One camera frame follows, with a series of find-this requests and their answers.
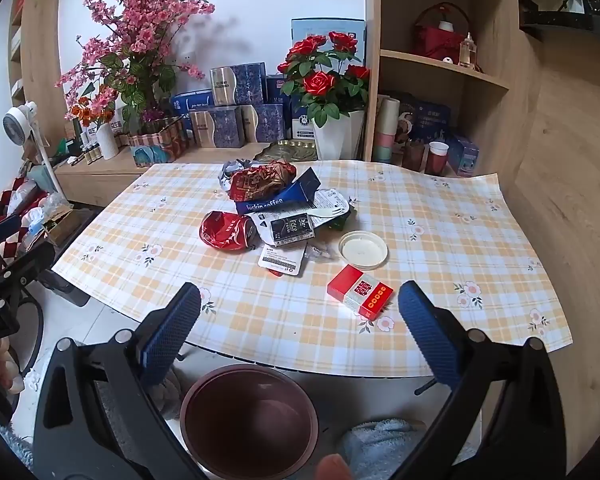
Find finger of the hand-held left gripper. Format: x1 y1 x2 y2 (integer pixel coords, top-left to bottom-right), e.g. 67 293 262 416
0 241 57 301

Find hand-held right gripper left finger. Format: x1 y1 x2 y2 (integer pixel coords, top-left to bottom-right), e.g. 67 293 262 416
32 282 207 480

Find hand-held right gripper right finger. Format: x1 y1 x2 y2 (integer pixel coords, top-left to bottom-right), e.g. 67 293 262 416
394 280 567 480

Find red cigarette box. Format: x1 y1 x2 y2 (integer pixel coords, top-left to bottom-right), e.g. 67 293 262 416
327 264 395 321

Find white round lid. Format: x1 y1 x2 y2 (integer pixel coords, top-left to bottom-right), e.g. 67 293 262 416
338 230 388 267

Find crushed red can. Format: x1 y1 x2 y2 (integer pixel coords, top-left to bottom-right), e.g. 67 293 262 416
199 210 258 251

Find brown plastic bin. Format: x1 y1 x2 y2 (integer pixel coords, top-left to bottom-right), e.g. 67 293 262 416
181 364 321 480

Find white packet black label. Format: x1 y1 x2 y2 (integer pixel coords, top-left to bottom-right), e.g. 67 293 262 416
258 242 307 277

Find clear plastic wrapper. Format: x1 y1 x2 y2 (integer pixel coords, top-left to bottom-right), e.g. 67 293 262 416
302 242 339 264

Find dark green wrapper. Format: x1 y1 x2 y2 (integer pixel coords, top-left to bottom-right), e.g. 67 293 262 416
336 203 357 233

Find black white mask packet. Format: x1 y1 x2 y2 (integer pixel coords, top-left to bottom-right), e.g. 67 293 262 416
250 210 316 248

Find white plastic fork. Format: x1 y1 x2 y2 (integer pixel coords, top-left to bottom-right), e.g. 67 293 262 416
292 206 353 224

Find silver wrapper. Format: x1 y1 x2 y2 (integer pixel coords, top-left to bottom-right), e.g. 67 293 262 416
219 159 261 196

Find red snack bag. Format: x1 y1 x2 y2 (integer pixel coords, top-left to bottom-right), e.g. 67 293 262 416
228 159 297 202

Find blue coffee carton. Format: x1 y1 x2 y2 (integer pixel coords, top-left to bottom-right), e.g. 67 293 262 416
235 167 322 216

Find person's left hand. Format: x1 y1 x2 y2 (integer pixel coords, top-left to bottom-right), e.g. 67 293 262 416
0 339 27 395

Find person's right hand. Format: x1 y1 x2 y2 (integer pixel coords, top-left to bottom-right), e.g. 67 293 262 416
315 453 354 480

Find cardboard box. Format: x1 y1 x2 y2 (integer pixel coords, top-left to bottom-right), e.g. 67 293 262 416
42 207 89 246

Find red white checked cloth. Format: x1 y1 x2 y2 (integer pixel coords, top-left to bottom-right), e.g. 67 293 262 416
0 174 37 261

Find checked floral tablecloth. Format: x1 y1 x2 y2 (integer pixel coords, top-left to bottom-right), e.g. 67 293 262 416
51 160 573 378

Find low wooden cabinet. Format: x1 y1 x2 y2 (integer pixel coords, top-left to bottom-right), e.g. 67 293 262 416
55 142 281 209

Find light blue trouser leg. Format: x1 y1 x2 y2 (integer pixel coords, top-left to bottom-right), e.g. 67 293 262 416
339 417 473 467

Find fluffy patterned floor mat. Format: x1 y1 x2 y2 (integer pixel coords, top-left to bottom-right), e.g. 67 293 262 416
0 417 34 467

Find row of small bottles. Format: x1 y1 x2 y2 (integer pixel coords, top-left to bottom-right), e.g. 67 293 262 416
77 142 104 166

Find white standing fan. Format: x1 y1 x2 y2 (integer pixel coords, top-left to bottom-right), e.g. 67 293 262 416
2 101 66 196

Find white ribbed vase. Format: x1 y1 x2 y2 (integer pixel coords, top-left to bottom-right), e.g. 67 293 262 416
96 121 121 161

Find orange artificial flowers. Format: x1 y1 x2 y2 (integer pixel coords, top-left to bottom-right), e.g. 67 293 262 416
69 96 102 127

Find teal patterned box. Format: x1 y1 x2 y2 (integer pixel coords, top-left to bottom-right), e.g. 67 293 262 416
130 142 192 167

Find red paper cup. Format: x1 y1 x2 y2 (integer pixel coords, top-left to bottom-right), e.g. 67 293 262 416
426 141 450 175

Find brown paper cup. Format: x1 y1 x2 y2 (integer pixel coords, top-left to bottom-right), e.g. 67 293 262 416
403 140 426 171

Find small light blue box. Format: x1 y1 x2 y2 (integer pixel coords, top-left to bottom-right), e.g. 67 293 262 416
447 132 481 177

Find wooden slat planter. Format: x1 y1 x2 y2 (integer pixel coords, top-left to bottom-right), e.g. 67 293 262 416
127 116 189 151

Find silver blue gift box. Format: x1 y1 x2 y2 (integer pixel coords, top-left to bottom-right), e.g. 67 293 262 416
210 62 267 107
241 104 286 144
189 106 244 149

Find stack of pastel paper cups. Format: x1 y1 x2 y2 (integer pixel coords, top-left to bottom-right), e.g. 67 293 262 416
372 95 401 164

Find golden leaf tray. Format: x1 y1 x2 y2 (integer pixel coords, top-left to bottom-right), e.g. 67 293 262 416
252 140 316 162

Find dark blue gift box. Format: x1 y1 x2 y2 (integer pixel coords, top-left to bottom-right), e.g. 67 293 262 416
412 100 452 143

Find white square flower pot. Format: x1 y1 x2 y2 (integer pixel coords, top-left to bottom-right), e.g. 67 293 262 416
312 110 366 161

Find blue tissue box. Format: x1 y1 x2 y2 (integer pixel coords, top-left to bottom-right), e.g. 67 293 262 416
170 90 213 114

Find blue white carton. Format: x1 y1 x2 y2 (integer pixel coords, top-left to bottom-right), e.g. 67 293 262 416
292 95 319 142

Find pink blossom plant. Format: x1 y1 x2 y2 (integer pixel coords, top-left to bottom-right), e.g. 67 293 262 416
55 0 216 131

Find red rose plant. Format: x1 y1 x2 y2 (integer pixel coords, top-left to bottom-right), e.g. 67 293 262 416
277 31 371 128

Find glass perfume bottle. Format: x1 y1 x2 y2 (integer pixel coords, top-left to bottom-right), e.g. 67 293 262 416
458 32 479 69

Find red gift basket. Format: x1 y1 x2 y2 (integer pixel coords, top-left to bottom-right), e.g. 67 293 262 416
412 2 474 61

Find tall wooden shelf unit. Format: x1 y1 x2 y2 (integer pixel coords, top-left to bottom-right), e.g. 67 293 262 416
364 0 543 179

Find large light blue box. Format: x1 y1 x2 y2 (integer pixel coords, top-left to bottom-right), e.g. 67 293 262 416
291 18 367 63

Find narrow wooden wall shelf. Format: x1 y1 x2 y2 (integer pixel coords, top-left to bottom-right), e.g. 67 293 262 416
7 0 67 111

